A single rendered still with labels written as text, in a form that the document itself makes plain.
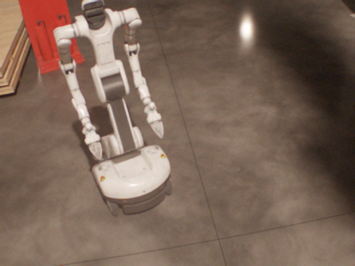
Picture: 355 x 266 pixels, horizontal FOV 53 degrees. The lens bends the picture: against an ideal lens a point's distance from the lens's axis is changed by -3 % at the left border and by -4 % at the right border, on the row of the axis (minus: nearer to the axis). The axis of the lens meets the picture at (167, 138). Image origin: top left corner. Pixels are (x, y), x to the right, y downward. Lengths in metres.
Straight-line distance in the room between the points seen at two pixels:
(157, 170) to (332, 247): 1.34
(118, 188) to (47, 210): 0.75
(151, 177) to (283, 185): 1.09
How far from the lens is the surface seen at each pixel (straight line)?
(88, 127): 2.51
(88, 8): 2.36
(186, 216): 2.87
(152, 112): 2.64
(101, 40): 2.36
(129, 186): 2.68
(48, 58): 5.23
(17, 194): 3.45
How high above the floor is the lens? 2.23
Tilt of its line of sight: 39 degrees down
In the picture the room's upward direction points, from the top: 7 degrees counter-clockwise
